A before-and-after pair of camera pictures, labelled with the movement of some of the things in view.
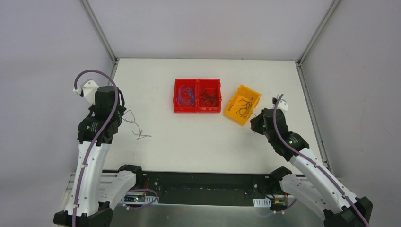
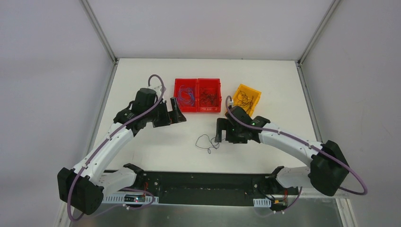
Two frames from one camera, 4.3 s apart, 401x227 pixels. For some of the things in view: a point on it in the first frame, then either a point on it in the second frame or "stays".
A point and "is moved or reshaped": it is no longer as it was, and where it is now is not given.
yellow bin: (242, 105) stays
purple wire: (185, 96) stays
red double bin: (197, 95) stays
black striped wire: (208, 100) stays
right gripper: (256, 124) → (226, 131)
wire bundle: (128, 116) is moved or reshaped
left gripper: (118, 102) → (167, 114)
